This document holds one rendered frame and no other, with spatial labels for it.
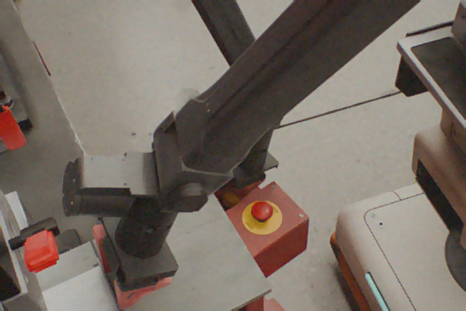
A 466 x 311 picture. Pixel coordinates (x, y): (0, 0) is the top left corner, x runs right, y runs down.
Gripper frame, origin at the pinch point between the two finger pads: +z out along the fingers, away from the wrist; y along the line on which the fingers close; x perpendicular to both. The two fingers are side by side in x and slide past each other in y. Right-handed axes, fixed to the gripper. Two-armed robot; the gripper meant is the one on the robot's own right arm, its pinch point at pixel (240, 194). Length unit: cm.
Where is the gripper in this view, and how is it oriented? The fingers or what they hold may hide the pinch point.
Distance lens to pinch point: 118.7
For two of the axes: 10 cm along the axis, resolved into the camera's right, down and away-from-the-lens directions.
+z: -1.7, 7.2, 6.7
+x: 5.9, 6.2, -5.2
